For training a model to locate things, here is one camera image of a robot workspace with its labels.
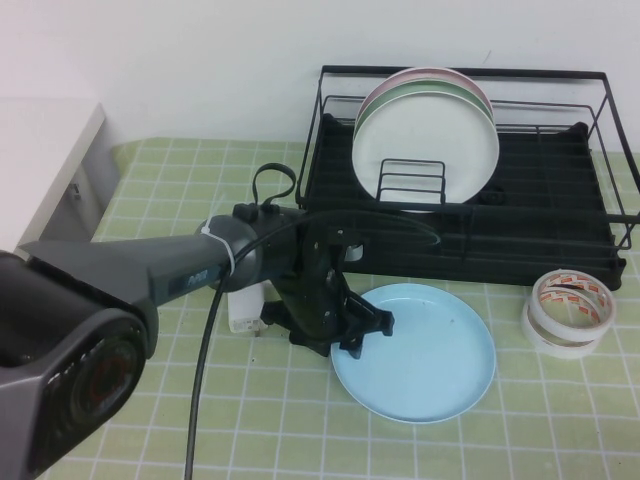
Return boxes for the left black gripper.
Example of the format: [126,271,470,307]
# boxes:
[260,214,397,362]

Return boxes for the light blue round plate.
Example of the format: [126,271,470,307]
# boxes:
[330,282,498,425]

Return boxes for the white round plate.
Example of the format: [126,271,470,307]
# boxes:
[350,91,500,215]

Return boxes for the green round plate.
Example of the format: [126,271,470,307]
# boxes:
[355,78,496,137]

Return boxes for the pink round plate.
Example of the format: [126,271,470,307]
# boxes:
[360,67,490,110]

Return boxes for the white power adapter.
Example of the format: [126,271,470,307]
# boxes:
[227,283,269,337]

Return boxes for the green checked tablecloth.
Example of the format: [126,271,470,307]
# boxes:
[14,137,640,480]

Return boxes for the black plastic drip tray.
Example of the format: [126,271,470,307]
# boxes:
[292,113,626,291]

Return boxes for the flat clear tape roll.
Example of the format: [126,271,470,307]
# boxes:
[520,295,601,360]

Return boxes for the tilted clear tape roll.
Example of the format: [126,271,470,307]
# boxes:
[530,268,616,337]

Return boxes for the white cabinet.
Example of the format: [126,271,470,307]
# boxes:
[0,97,125,256]

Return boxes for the long black cable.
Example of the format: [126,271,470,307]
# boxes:
[182,209,444,480]

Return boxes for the short black cable loop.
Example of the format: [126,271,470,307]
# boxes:
[251,163,297,212]

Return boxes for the black wire dish rack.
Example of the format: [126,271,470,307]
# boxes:
[294,64,640,252]

